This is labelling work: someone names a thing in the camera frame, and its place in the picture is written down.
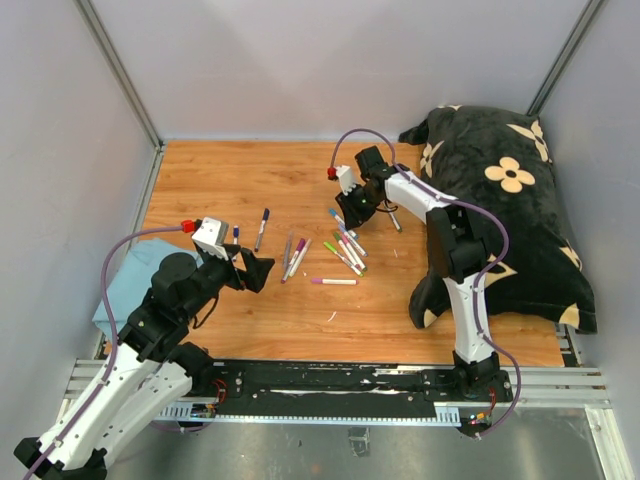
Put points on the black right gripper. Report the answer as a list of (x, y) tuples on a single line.
[(352, 216)]

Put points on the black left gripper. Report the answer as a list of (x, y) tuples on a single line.
[(254, 279)]

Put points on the lavender cap marker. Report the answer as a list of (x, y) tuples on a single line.
[(352, 239)]

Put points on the dark green cap marker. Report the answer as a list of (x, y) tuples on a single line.
[(395, 222)]

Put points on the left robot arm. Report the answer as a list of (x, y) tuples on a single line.
[(150, 366)]

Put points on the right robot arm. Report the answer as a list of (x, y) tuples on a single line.
[(458, 251)]

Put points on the light green cap marker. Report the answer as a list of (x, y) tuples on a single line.
[(342, 258)]

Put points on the beige cap marker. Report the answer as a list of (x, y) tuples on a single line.
[(300, 257)]

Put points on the navy cap marker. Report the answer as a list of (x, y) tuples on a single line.
[(262, 227)]

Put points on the pink cap lying marker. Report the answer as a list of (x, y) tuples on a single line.
[(327, 281)]

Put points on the light blue cloth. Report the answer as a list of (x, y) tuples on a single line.
[(131, 282)]

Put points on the black floral pillow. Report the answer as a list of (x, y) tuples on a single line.
[(499, 160)]

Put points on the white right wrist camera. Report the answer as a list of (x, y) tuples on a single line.
[(345, 176)]

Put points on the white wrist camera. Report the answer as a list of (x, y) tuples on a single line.
[(210, 237), (345, 176)]

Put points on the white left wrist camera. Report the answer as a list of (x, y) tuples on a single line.
[(210, 237)]

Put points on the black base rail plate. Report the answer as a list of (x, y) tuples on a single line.
[(308, 390)]

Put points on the aluminium frame rails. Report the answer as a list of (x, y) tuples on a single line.
[(562, 426)]

